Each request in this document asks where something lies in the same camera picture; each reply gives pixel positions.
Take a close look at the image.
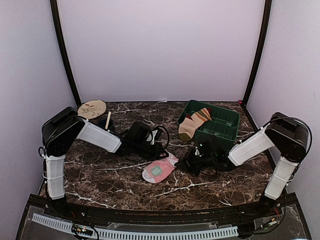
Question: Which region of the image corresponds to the white slotted cable duct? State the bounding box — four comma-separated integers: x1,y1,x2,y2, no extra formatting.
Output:
31,213,239,240

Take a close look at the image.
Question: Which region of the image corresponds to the black front rail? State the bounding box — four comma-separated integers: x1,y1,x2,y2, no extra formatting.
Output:
57,202,259,225

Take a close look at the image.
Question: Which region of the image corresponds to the wooden stick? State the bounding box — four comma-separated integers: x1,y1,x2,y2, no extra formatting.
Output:
104,111,112,130

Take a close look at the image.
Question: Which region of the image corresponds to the right black frame post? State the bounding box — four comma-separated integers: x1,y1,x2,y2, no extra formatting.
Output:
242,0,273,108

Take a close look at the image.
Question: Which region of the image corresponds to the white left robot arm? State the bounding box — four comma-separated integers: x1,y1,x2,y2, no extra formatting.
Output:
38,107,169,218

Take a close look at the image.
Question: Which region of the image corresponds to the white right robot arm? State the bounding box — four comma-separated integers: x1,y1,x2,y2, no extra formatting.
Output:
175,112,313,217

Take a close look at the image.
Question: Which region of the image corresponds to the beige striped sock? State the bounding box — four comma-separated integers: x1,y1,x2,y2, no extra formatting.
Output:
178,107,212,142

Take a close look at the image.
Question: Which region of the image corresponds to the green compartment tray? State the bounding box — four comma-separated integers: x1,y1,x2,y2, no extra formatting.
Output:
177,100,240,149

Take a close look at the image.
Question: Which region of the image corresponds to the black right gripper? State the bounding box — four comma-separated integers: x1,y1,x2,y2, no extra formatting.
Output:
175,148,216,177

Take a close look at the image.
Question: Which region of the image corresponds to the left black frame post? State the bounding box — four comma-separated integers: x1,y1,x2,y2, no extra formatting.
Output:
49,0,82,107

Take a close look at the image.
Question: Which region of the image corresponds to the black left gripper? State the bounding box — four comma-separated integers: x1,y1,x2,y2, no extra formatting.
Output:
132,140,168,160

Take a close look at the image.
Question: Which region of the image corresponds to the beige embroidered round coaster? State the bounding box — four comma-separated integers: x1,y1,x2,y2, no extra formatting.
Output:
77,100,107,120

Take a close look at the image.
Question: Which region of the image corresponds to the pink patterned sock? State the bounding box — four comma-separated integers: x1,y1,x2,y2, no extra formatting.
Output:
142,153,179,184

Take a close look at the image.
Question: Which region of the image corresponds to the black frame post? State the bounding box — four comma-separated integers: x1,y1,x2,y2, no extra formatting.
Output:
242,0,273,108
49,0,82,107

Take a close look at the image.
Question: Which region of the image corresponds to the dark blue mug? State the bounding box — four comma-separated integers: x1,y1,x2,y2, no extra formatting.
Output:
98,118,116,133

